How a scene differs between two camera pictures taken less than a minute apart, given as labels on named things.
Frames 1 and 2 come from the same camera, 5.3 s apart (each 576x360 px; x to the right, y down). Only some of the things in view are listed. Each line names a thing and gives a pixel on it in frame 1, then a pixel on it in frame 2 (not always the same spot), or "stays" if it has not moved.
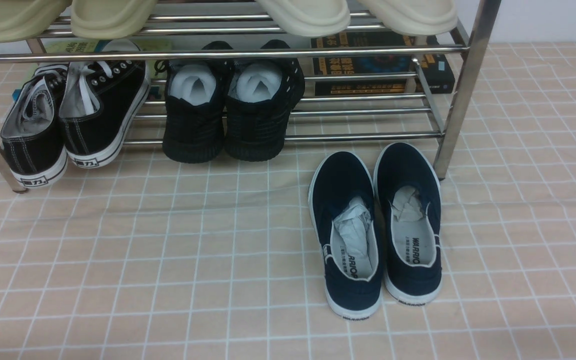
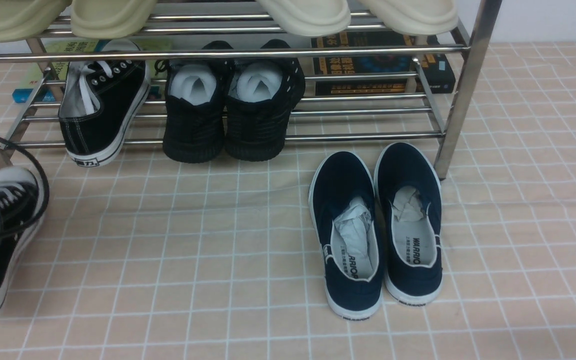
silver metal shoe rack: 29,100 stays
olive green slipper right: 109,19 stays
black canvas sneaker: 102,103 stays
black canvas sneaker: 30,135 to 8,198
